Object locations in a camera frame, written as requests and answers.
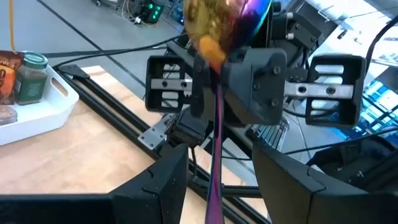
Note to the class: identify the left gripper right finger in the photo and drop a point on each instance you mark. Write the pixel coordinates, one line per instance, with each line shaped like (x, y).
(289, 193)

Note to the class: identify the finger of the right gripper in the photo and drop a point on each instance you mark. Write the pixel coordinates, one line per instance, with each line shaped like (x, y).
(202, 90)
(258, 90)

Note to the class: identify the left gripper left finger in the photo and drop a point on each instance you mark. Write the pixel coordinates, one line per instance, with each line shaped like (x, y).
(155, 193)

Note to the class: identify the small clear glass jar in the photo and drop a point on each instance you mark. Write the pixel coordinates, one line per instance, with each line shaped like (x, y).
(7, 115)

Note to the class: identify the green-lidded seasoning jar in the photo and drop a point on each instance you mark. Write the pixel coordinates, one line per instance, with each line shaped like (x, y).
(31, 81)

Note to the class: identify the orange taco seasoning packet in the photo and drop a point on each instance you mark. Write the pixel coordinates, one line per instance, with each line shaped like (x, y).
(7, 77)

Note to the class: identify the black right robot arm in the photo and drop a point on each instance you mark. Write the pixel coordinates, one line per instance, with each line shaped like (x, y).
(188, 129)

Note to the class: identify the backlit keyboard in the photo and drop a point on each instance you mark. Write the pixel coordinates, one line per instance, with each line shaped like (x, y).
(270, 135)

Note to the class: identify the blue lit monitor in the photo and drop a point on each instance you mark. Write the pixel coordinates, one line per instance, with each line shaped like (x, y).
(382, 99)

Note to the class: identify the grey desk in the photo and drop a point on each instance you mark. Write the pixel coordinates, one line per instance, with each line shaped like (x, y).
(351, 28)

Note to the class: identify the computer with green lights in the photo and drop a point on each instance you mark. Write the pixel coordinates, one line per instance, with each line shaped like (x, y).
(150, 12)

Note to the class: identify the white square container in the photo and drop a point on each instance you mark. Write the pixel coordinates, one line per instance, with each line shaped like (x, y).
(40, 118)

